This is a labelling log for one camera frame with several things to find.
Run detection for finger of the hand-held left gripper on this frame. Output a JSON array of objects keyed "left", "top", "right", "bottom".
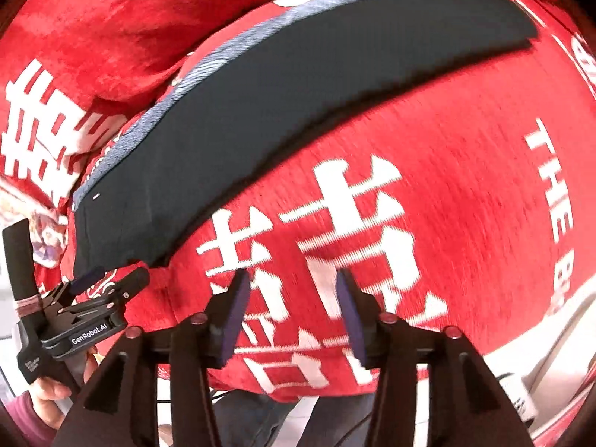
[
  {"left": 55, "top": 265, "right": 109, "bottom": 308},
  {"left": 74, "top": 267, "right": 152, "bottom": 320}
]

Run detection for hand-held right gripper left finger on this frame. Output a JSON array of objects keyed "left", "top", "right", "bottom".
[{"left": 53, "top": 267, "right": 253, "bottom": 447}]

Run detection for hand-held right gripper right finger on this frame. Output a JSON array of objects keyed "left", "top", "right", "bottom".
[{"left": 336, "top": 267, "right": 536, "bottom": 447}]

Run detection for dark pants with grey waistband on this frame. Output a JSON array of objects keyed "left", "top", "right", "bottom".
[{"left": 72, "top": 0, "right": 542, "bottom": 276}]

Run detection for person's left forearm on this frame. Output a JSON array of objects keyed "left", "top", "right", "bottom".
[{"left": 0, "top": 392, "right": 57, "bottom": 447}]

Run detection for person's left hand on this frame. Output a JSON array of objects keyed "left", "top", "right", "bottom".
[{"left": 28, "top": 347, "right": 99, "bottom": 429}]

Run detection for floral patterned cloth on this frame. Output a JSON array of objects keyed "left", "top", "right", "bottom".
[{"left": 0, "top": 181, "right": 72, "bottom": 268}]

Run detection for person's leg in jeans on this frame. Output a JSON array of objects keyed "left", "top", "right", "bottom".
[{"left": 205, "top": 389, "right": 379, "bottom": 447}]

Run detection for red printed blanket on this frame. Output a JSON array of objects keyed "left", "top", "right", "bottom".
[{"left": 0, "top": 0, "right": 596, "bottom": 405}]

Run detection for white labelled box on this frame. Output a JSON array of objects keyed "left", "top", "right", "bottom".
[{"left": 494, "top": 372, "right": 541, "bottom": 425}]

